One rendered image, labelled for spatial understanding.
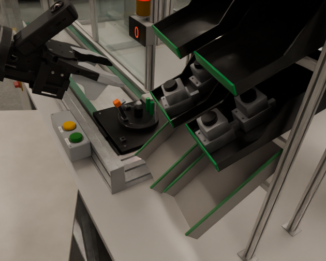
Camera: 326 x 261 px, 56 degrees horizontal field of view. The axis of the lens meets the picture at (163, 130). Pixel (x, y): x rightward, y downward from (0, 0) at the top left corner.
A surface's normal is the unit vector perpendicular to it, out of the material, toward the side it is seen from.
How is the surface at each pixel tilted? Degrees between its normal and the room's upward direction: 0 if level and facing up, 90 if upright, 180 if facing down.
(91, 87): 83
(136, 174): 90
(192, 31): 25
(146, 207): 0
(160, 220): 0
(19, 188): 0
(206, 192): 45
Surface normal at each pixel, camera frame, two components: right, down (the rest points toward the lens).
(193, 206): -0.62, -0.44
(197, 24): -0.34, -0.64
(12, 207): 0.05, -0.79
